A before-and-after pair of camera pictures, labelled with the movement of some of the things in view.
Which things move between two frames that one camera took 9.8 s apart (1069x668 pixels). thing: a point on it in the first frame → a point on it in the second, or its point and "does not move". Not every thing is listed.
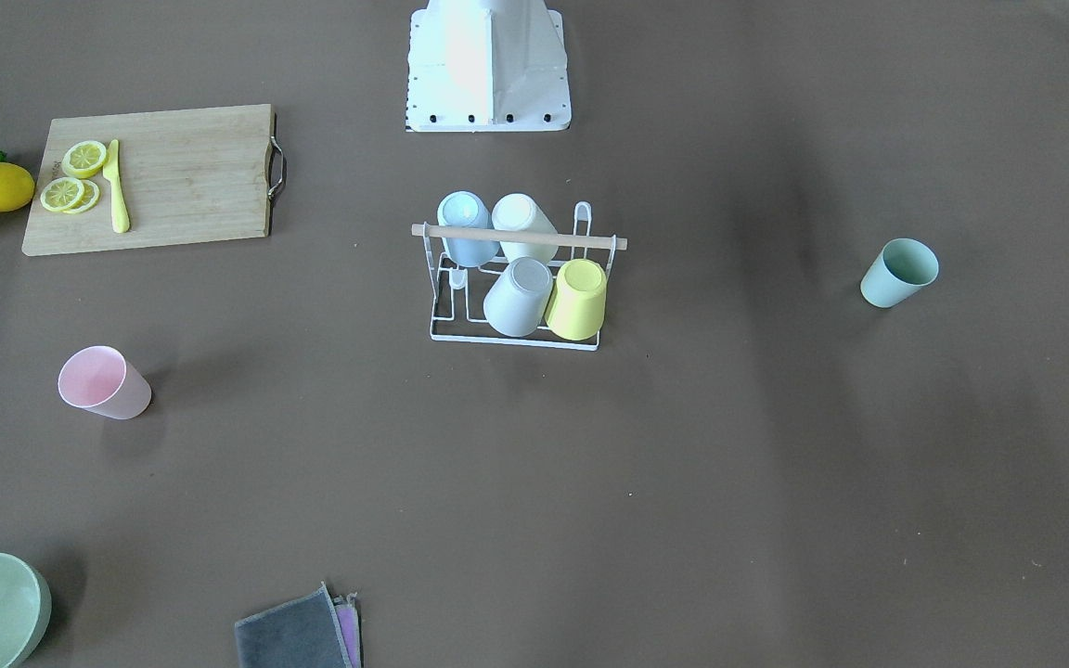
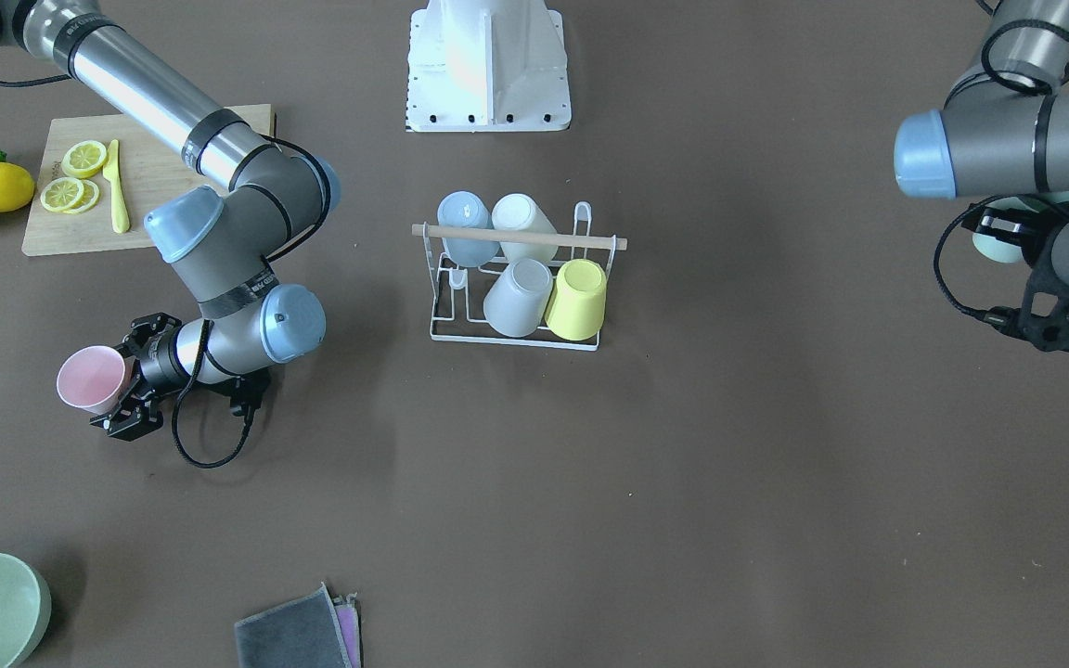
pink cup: x=104 y=379 does not move
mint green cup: x=901 y=268 → x=1003 y=251
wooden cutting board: x=124 y=180 does not move
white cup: x=519 y=211 does not move
